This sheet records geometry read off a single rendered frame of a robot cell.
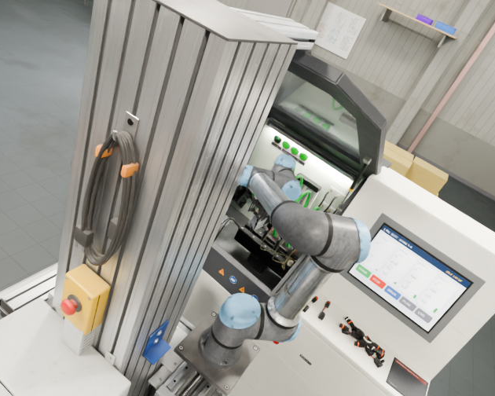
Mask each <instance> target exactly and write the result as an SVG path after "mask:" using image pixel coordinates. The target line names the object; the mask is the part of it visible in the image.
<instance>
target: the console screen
mask: <svg viewBox="0 0 495 396"><path fill-rule="evenodd" d="M369 232H370V236H371V248H370V252H369V254H368V257H367V259H366V260H365V261H364V262H361V263H357V264H355V263H352V262H351V263H350V264H349V265H348V266H347V267H346V268H345V269H344V271H343V272H341V273H339V274H340V275H341V276H342V277H344V278H345V279H347V280H348V281H349V282H350V283H351V284H353V285H354V286H355V287H357V288H358V289H360V290H361V291H362V292H364V293H365V294H366V295H367V296H368V297H370V298H371V299H373V300H374V301H375V302H376V303H378V304H379V305H381V306H382V307H383V308H384V309H385V310H387V311H388V312H389V313H391V314H392V315H394V316H395V317H396V318H397V319H398V320H400V321H401V322H402V323H404V324H405V325H407V326H408V327H409V328H411V329H412V330H413V331H414V332H415V333H417V334H418V335H419V336H421V337H422V338H424V339H425V340H426V341H428V342H429V343H431V342H432V341H433V340H434V339H435V338H436V337H437V335H438V334H439V333H440V332H441V331H442V330H443V329H444V328H445V326H446V325H447V324H448V323H449V322H450V321H451V320H452V319H453V318H454V317H455V316H456V315H457V314H458V313H459V312H460V310H461V309H462V308H463V307H464V306H465V305H466V304H467V303H468V301H469V300H470V299H471V298H472V297H473V296H474V295H475V293H476V292H477V291H478V290H479V289H480V288H481V287H482V286H483V285H484V284H485V281H484V280H483V279H482V278H480V277H478V276H477V275H475V274H474V273H472V272H471V271H470V270H468V269H466V268H465V267H463V266H462V265H461V264H459V263H458V262H456V261H454V260H453V259H451V258H450V257H449V256H447V255H445V254H444V253H442V252H441V251H439V250H438V249H437V248H435V247H433V246H432V245H430V244H429V243H428V242H426V241H425V240H423V239H421V238H420V237H418V236H417V235H416V234H414V233H412V232H411V231H409V230H408V229H406V228H405V227H404V226H402V225H400V224H399V223H397V222H396V221H395V220H393V219H392V218H390V217H388V216H387V215H385V214H384V213H382V214H381V215H380V216H379V217H378V219H377V220H376V222H375V223H374V225H373V226H372V228H371V229H370V230H369Z"/></svg>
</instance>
